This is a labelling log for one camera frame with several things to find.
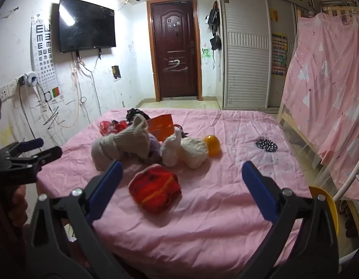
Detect white louvred wardrobe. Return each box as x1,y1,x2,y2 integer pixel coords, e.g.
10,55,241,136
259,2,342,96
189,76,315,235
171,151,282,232
217,0,322,111

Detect wooden bed frame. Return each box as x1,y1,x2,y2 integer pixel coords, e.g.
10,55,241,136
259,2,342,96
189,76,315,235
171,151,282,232
277,1,359,166

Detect eye chart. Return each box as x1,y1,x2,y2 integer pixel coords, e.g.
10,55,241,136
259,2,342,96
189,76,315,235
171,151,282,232
30,16,64,103

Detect white cable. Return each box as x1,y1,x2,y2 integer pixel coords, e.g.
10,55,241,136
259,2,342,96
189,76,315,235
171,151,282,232
71,52,102,129

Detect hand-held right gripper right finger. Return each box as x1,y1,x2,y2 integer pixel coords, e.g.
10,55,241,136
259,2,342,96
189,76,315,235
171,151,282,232
241,160,340,279

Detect black tangled item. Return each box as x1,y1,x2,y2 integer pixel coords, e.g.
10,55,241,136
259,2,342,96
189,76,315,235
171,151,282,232
126,108,145,121

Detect dark brown door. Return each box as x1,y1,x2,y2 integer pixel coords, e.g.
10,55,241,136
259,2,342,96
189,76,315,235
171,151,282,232
147,0,203,102

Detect white sock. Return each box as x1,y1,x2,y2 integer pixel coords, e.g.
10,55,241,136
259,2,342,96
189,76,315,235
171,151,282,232
160,126,183,167
179,137,209,169

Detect yellow plastic bin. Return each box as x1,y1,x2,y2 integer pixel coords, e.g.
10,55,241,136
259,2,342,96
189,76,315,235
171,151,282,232
309,185,339,236

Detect colourful grid poster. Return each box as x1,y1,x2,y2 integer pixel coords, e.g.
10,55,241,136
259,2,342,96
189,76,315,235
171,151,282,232
271,33,288,77

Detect white wall socket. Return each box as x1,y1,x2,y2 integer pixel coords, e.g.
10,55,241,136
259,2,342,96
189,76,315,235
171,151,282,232
0,78,18,101

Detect pink bedsheet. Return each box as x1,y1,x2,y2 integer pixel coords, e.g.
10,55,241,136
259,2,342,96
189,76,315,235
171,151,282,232
37,107,314,279

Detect large black hanging bag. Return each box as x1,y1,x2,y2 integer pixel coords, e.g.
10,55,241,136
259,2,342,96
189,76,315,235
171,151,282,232
208,1,221,27

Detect purple fuzzy sock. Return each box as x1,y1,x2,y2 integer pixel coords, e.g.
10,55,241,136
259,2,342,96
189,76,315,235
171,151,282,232
147,135,163,162

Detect red knitted cloth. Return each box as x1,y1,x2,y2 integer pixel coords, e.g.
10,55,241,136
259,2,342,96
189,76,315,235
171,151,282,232
129,167,181,214

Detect person's left hand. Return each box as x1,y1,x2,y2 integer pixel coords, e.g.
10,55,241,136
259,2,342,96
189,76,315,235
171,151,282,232
8,184,28,226

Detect white tulle bed skirt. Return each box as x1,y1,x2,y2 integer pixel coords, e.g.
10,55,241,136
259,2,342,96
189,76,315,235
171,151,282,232
296,139,343,186

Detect orange paper box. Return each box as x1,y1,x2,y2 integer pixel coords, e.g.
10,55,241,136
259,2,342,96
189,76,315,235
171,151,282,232
146,115,174,140

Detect white metal chair frame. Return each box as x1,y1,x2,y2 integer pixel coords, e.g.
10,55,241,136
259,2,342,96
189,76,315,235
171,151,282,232
332,166,359,204

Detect yellow plastic capsule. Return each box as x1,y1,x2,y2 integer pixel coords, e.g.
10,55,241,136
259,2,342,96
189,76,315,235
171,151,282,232
203,134,221,156

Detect black wall television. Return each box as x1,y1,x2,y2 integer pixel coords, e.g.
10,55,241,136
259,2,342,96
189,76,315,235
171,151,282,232
58,0,116,53

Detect beige knitted sock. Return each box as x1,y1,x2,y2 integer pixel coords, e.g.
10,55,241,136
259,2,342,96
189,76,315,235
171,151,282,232
91,114,152,171

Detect pink printed bed curtain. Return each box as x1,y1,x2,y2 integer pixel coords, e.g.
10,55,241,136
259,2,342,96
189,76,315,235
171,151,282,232
284,14,359,201

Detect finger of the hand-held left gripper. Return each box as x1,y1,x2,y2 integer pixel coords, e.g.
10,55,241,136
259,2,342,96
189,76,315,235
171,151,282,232
2,138,44,159
9,146,63,178

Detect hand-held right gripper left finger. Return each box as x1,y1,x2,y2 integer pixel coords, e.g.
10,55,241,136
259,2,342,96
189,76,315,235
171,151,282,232
25,160,131,279

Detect red clear plastic wrapper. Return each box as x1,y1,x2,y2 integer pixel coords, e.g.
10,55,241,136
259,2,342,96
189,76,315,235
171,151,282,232
98,120,128,136

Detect white plug-in charger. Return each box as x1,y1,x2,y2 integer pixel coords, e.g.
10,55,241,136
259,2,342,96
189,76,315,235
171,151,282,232
24,71,40,87

